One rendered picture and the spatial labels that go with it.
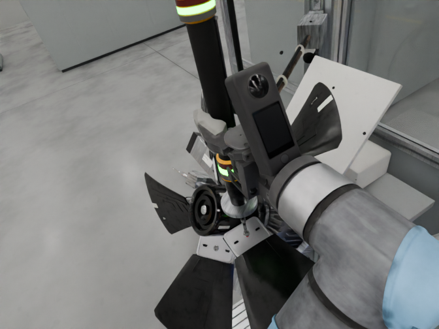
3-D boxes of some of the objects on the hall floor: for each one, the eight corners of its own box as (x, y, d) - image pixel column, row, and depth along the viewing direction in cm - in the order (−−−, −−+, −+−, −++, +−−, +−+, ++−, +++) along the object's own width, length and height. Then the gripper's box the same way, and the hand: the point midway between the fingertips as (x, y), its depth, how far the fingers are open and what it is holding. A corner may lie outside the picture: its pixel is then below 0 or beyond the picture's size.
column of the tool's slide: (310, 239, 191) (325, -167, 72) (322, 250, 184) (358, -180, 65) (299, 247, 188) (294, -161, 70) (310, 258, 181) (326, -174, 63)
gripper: (262, 242, 34) (186, 152, 49) (337, 194, 37) (243, 123, 52) (255, 192, 28) (171, 108, 43) (343, 141, 31) (236, 78, 46)
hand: (211, 104), depth 44 cm, fingers closed on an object, 4 cm apart
